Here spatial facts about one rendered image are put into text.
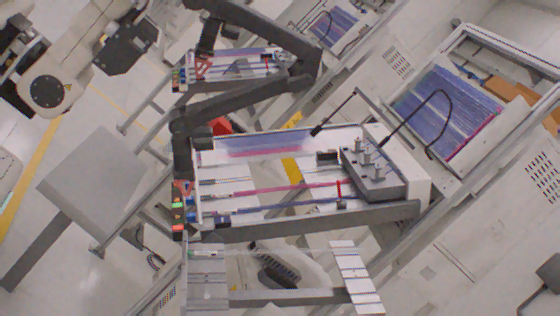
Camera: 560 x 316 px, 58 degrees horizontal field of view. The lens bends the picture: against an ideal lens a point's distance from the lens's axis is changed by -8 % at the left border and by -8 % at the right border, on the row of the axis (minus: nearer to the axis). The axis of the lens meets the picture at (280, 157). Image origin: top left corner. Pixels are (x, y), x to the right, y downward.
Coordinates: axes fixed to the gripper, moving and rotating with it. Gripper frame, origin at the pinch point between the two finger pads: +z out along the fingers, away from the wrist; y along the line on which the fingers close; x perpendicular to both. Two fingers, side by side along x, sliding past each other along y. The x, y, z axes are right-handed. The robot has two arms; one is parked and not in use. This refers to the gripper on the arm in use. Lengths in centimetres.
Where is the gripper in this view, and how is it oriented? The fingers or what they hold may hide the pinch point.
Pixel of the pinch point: (186, 194)
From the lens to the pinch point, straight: 170.3
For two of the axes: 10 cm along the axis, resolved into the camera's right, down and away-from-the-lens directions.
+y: -1.8, -4.1, 8.9
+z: 0.2, 9.0, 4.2
